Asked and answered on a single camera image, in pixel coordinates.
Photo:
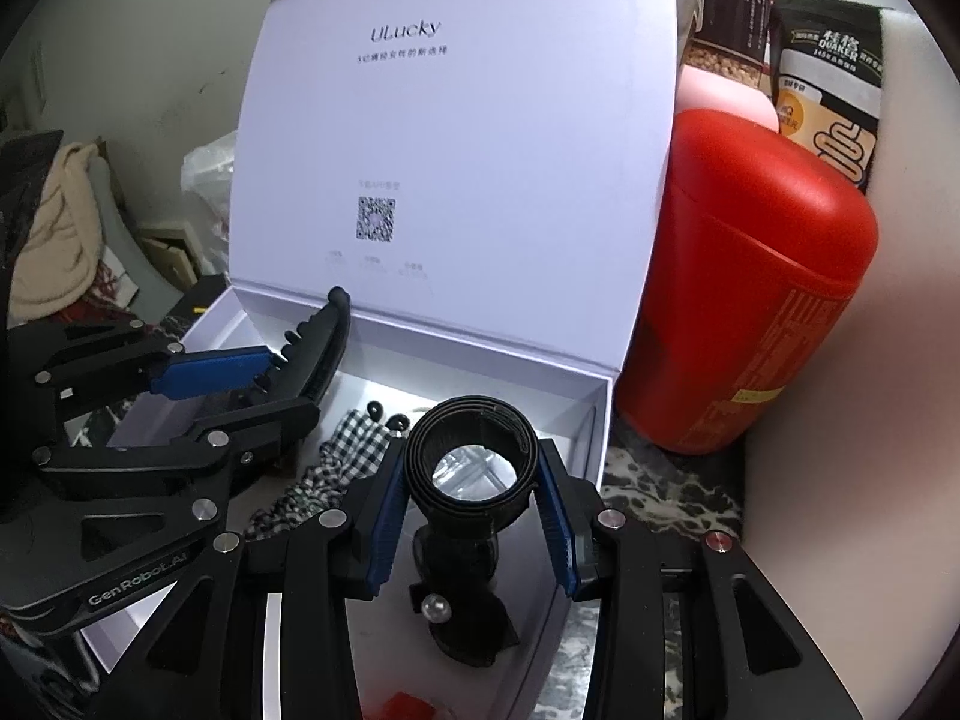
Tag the red fringed scarf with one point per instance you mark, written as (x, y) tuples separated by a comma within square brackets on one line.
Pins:
[(105, 300)]

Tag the black food bag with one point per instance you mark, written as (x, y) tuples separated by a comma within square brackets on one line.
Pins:
[(825, 75)]

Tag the white gift box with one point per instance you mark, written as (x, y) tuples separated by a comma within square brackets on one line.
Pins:
[(450, 127)]

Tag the red canister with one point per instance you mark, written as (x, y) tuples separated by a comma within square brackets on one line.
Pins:
[(750, 277)]

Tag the cup in plastic bag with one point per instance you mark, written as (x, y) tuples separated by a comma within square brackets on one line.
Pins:
[(210, 187)]

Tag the white foam board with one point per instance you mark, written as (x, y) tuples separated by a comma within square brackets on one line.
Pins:
[(862, 390)]

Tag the jar with dark label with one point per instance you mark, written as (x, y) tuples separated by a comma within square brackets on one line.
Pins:
[(731, 7)]

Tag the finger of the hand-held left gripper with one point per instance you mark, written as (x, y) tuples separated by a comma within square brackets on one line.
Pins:
[(214, 373), (247, 427)]

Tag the red flower hair clip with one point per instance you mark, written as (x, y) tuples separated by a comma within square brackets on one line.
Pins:
[(409, 709)]

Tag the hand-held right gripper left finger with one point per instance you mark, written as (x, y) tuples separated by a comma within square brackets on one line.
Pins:
[(386, 517)]

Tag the black hair claw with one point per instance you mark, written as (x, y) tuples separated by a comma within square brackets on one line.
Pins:
[(465, 570)]

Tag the pink bottle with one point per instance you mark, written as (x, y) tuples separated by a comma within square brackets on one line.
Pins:
[(720, 97)]

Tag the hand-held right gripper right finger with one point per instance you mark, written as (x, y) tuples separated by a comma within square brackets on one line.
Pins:
[(559, 525)]

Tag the black toothed hair comb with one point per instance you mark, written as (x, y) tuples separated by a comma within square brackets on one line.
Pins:
[(322, 345)]

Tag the beige cloth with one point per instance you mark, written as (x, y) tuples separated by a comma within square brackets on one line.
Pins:
[(60, 240)]

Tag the wooden frame on floor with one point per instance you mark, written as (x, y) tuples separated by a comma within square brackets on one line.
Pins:
[(169, 255)]

